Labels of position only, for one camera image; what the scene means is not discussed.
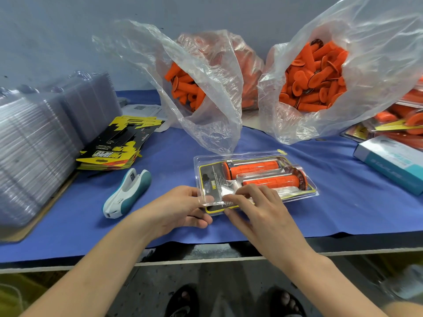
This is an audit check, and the large clear plastic bag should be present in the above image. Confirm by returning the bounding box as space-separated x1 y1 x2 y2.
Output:
258 0 423 146

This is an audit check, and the person's right hand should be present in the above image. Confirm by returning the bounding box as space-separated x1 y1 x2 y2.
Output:
223 184 317 273

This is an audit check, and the stack of yellow black cards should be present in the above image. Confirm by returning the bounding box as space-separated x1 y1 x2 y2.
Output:
76 115 165 171

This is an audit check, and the person's left foot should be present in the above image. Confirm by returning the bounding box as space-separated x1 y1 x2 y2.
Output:
164 285 200 317

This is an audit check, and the person's right leg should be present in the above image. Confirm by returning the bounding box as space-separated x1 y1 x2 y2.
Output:
382 299 423 317

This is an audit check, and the person's foot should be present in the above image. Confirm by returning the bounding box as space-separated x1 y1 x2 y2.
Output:
267 289 308 317
164 285 200 317

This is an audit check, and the person's left forearm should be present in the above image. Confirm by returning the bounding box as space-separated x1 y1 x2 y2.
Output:
20 221 156 317

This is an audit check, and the white printed paper sheet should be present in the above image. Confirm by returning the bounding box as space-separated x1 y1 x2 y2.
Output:
122 103 174 133

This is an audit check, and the stack of clear blister shells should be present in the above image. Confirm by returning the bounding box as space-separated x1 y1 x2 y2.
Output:
0 71 122 229

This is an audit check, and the teal white cardboard box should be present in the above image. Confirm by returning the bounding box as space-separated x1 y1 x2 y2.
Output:
353 135 423 195

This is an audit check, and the clear plastic bottle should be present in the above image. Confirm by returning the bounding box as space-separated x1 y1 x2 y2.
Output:
386 264 423 304

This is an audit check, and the person's left hand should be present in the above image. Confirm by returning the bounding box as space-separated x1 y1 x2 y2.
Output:
129 185 215 240

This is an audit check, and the person's right foot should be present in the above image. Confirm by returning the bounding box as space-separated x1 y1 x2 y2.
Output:
267 289 308 317

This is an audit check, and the yellow plastic crate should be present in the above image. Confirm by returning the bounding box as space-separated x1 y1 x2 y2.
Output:
0 273 48 317

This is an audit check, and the teal hand stapler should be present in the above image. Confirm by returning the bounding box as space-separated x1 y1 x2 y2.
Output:
103 168 152 219

